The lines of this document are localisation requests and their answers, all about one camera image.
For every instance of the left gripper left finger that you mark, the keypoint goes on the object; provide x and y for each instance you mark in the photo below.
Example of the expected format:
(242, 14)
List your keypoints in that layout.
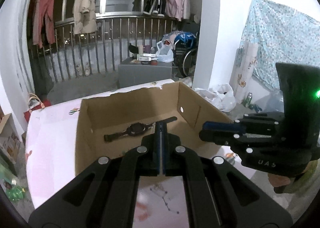
(103, 194)

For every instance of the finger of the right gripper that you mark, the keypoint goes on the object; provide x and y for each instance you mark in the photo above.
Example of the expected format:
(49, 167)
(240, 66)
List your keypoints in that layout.
(220, 137)
(211, 126)

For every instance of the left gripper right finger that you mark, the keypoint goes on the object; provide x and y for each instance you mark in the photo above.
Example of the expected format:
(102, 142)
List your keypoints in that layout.
(216, 193)

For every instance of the black smart watch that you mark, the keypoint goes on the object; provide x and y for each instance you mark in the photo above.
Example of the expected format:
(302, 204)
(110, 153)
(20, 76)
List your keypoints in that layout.
(137, 129)

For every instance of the person right hand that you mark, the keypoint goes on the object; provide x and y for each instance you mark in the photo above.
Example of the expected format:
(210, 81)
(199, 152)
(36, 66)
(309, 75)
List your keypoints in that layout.
(280, 183)

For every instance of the white plastic bag on floor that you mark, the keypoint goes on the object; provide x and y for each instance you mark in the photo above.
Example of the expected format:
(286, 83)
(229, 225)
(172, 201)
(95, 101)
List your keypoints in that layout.
(220, 96)

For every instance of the green can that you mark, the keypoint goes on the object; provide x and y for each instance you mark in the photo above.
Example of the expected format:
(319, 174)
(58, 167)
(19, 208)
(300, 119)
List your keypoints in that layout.
(247, 101)

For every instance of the clear water jug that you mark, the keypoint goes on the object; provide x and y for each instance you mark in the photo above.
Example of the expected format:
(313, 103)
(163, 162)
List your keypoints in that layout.
(272, 102)

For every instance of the rolled floral mat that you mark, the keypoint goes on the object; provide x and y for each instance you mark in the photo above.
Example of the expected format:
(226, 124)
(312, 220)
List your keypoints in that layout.
(244, 64)

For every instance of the brown cardboard box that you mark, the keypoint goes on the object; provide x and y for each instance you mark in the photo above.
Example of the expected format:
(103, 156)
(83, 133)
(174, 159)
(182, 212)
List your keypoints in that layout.
(111, 126)

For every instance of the wheelchair with clothes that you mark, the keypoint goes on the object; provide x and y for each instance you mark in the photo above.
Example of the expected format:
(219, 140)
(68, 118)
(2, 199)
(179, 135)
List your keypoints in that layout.
(184, 46)

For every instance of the white plastic bag on cabinet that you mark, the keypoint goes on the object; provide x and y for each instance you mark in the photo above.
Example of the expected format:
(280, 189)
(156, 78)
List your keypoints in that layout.
(164, 53)

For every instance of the green bottles on floor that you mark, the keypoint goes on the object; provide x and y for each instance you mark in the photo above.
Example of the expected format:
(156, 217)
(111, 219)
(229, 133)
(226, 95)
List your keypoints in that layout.
(14, 192)

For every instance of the grey cabinet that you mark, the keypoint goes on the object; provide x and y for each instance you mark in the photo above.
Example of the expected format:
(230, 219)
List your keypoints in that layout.
(131, 72)

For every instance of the floral blue hanging cloth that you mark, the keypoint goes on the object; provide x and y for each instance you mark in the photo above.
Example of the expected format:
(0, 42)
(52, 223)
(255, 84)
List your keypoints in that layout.
(283, 35)

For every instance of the small cardboard box with items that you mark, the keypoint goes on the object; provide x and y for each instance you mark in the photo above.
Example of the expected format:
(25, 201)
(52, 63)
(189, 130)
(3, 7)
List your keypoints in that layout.
(10, 142)

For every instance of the red tote bag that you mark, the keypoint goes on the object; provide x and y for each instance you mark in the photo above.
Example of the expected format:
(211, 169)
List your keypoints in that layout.
(35, 103)

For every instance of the pink hanging shirts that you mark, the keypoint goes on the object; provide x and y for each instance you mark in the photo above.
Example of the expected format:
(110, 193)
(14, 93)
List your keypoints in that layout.
(179, 9)

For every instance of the metal balcony railing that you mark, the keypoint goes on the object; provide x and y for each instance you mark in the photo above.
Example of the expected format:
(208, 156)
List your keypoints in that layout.
(81, 55)

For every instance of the beige hanging puffer jacket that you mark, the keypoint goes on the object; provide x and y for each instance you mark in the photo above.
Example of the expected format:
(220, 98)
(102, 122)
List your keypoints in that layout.
(84, 17)

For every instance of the red hanging coat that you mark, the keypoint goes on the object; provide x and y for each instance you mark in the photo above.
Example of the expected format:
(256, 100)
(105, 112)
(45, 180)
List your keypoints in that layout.
(43, 16)

